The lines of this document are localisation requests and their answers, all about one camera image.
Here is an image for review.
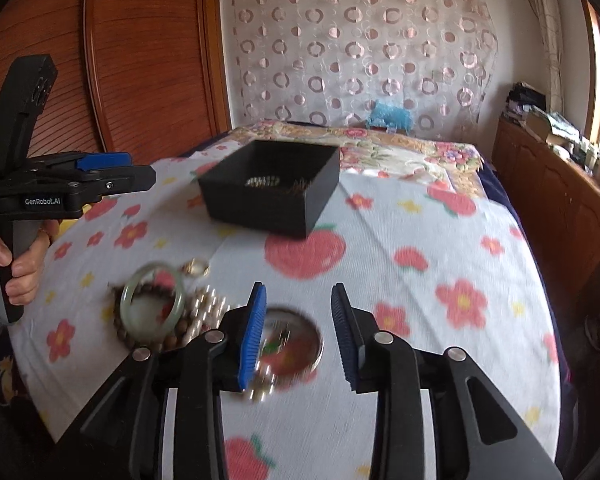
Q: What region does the small gold ring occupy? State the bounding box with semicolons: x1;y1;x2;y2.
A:
179;258;211;279

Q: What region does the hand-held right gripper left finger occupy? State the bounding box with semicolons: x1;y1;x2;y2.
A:
80;281;268;480

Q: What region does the person's left hand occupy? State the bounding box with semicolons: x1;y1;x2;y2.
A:
0;225;55;307

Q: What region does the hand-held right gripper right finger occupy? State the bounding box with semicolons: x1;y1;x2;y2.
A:
330;282;563;480

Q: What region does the white apple print cloth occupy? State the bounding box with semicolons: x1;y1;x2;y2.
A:
10;156;561;480

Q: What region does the green jade bangle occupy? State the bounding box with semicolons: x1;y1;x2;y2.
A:
119;263;186;336

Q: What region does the pearl necklace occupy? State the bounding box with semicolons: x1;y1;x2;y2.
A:
182;285;281;404

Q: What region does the silver bangle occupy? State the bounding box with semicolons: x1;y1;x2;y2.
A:
250;307;326;392

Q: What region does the wooden wardrobe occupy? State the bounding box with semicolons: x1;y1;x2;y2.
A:
0;0;232;162

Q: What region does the white sheer curtain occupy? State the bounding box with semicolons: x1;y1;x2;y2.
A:
521;0;567;117

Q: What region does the clutter on cabinet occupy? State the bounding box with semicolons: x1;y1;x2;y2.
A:
502;81;600;203

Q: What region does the dark patterned bedsheet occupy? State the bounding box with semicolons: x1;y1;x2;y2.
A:
0;347;61;480

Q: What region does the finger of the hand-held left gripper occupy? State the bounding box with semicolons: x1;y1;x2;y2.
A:
72;164;157;197
30;151;132;175

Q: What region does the blue plush item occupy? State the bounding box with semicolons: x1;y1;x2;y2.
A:
364;101;414;134

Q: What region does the dark wooden bead bracelet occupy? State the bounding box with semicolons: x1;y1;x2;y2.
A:
110;281;193;350

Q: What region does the wooden side cabinet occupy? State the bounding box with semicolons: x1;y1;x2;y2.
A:
491;114;600;313

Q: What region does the black square box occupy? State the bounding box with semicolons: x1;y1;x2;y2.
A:
197;140;342;239

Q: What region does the floral quilt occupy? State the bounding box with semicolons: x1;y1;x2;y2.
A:
177;120;487;198

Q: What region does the circle patterned curtain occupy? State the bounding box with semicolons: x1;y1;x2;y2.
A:
219;0;499;142

